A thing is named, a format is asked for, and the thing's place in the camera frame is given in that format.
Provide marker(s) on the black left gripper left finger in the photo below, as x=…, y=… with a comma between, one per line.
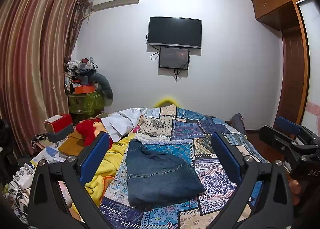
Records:
x=48, y=209

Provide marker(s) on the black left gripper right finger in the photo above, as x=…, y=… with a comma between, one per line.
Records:
x=274, y=208

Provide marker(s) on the blue denim jacket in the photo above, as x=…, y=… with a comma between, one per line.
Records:
x=156, y=179

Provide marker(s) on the pile of mixed clothes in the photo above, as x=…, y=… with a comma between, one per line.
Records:
x=78, y=72

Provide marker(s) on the right human hand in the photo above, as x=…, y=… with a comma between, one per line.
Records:
x=295, y=190

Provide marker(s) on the brown wooden board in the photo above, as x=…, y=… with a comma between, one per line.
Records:
x=73, y=145

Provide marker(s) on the yellow fleece blanket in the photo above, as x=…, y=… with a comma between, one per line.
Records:
x=107, y=169

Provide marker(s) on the dark grey case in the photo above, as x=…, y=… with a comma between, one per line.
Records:
x=60, y=135

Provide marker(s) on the red plush toy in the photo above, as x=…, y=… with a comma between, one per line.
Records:
x=89, y=129

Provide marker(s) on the red white box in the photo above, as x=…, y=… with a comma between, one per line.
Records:
x=57, y=123

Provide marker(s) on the purple grey garment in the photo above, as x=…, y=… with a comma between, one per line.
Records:
x=237, y=122

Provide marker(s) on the white shirt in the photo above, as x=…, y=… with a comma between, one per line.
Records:
x=119, y=124

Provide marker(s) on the orange box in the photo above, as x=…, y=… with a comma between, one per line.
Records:
x=84, y=89

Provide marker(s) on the grey plush toy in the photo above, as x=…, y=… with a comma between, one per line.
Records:
x=103, y=82

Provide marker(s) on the yellow headboard edge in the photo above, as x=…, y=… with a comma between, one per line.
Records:
x=166, y=101

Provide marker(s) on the brown wooden wardrobe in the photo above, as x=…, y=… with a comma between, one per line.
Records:
x=285, y=16

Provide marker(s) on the striped red curtain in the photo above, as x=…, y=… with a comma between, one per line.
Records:
x=37, y=40

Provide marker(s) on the small black wall monitor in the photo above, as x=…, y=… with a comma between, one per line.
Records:
x=174, y=58

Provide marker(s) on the large black wall television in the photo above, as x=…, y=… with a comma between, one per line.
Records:
x=172, y=31

